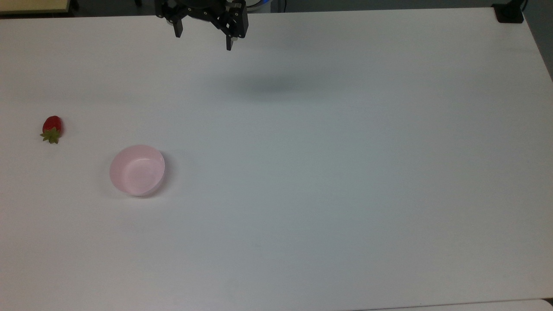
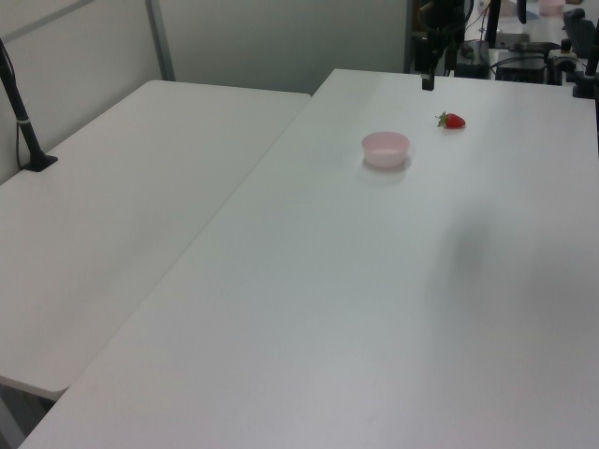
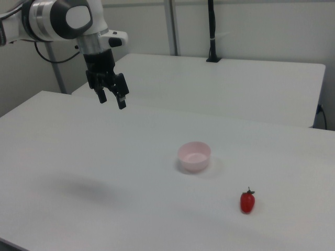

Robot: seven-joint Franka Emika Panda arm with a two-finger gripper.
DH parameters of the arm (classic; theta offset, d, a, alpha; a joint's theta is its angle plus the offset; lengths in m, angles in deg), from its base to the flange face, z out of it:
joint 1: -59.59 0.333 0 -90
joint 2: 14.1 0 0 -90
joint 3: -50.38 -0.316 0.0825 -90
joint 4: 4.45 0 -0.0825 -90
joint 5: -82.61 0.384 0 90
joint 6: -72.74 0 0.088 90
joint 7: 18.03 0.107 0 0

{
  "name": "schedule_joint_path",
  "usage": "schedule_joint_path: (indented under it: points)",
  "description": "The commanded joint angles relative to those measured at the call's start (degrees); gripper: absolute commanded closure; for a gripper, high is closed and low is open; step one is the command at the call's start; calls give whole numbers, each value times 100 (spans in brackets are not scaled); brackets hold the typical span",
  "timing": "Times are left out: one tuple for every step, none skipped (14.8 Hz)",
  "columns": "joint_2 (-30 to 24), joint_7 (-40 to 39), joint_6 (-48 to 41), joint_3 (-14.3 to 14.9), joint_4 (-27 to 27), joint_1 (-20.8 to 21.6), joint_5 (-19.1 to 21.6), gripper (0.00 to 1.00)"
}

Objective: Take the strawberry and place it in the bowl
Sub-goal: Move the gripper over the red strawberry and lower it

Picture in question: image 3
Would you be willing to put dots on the red toy strawberry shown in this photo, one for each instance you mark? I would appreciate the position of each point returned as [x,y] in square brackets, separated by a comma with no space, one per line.
[247,202]

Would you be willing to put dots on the pink plastic bowl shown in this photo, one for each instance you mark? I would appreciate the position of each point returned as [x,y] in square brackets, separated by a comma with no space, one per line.
[194,159]

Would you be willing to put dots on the black camera stand pole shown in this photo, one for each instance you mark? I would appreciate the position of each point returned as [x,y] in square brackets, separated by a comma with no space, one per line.
[212,26]

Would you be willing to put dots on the grey partition frame post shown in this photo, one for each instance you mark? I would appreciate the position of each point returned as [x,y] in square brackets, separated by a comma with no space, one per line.
[171,26]
[56,70]

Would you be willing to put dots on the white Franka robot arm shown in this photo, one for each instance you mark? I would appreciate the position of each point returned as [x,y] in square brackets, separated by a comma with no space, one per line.
[49,18]

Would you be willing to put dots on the white side table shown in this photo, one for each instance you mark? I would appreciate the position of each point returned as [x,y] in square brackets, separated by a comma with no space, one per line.
[209,86]

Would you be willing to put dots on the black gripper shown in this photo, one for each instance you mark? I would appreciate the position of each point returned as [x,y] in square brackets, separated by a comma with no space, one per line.
[99,61]

